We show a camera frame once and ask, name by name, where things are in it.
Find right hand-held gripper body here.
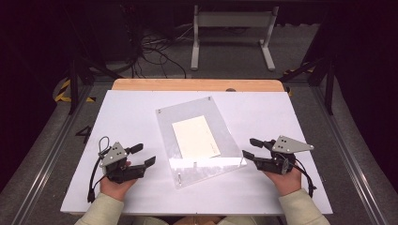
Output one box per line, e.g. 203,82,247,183
253,135,314,175

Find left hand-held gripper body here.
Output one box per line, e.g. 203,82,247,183
99,142,148,185

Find clear acrylic frame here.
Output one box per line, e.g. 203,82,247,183
155,96,248,189

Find cream paper card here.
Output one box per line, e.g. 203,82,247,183
171,114,222,159

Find person's left hand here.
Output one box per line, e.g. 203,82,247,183
99,175,139,203

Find person's right hand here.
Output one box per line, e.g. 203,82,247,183
262,164,303,197

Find white board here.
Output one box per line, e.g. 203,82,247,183
60,89,333,217

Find black metal stand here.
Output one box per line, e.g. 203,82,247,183
66,54,124,115
279,55,338,116

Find wooden table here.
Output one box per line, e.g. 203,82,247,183
111,78,285,93

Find white metal stand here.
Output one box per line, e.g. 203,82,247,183
190,4,280,72

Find left hand-held gripper black cable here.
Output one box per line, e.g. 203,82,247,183
86,136,111,203

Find hand-held gripper black cable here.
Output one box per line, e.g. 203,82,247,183
293,157,318,199
86,136,111,203

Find right hand-held gripper black cable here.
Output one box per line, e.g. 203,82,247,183
293,157,318,199

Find aluminium floor rail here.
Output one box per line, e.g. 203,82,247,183
309,84,390,225
9,83,93,225

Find bundle of black floor cables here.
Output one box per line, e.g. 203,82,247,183
123,22,189,80

